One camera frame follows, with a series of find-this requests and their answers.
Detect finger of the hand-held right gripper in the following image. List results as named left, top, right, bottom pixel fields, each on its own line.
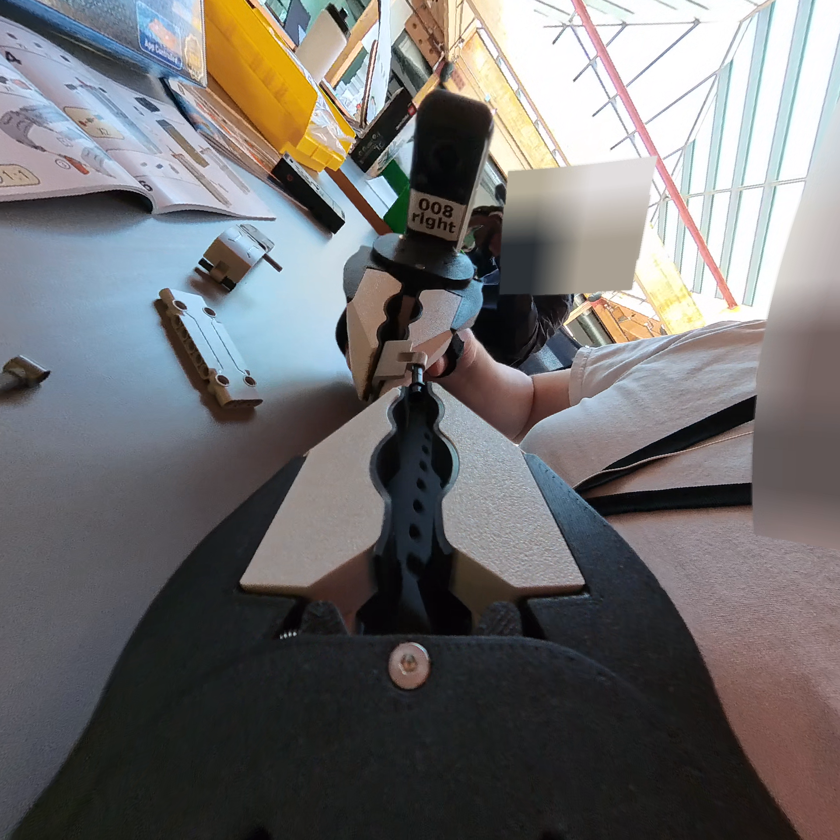
left=345, top=270, right=399, bottom=403
left=399, top=290, right=462, bottom=361

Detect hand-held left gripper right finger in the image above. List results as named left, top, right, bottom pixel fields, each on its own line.
left=424, top=386, right=588, bottom=623

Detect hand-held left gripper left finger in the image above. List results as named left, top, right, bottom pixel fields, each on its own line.
left=239, top=386, right=408, bottom=632

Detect light grey curved panel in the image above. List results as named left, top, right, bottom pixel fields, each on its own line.
left=375, top=339, right=427, bottom=398

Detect grey desk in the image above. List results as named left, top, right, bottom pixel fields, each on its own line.
left=0, top=26, right=398, bottom=818

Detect person's right hand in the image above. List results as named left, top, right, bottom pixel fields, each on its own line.
left=425, top=328, right=490, bottom=396

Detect black carton box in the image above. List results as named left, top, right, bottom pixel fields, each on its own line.
left=350, top=85, right=421, bottom=179

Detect green box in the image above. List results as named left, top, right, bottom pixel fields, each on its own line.
left=384, top=161, right=411, bottom=234

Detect clear plastic bags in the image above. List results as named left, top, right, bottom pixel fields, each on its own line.
left=307, top=98, right=357, bottom=155

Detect black rectangular device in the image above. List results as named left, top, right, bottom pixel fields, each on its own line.
left=269, top=152, right=347, bottom=234

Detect grey curved brick assembly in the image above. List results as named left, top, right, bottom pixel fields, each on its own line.
left=195, top=223, right=284, bottom=293

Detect grey rectangular panel brick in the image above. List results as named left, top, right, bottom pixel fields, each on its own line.
left=154, top=289, right=263, bottom=409

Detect white bottle with black lid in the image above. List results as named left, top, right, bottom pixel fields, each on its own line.
left=295, top=8, right=349, bottom=83

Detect yellow bin with plastic bags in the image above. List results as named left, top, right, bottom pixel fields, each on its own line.
left=205, top=0, right=355, bottom=173

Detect person in beige shirt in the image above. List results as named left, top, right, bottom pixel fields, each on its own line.
left=521, top=319, right=840, bottom=840

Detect colourful printed leaflet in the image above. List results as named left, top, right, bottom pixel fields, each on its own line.
left=161, top=75, right=280, bottom=181

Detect small dark grey connector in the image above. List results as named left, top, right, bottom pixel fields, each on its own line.
left=0, top=354, right=51, bottom=393

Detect instruction booklet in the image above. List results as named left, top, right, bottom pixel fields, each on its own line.
left=0, top=16, right=277, bottom=221

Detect blue robot kit box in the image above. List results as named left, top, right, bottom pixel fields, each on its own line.
left=39, top=0, right=207, bottom=88

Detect black shoulder strap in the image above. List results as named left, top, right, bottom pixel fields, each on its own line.
left=574, top=394, right=756, bottom=517

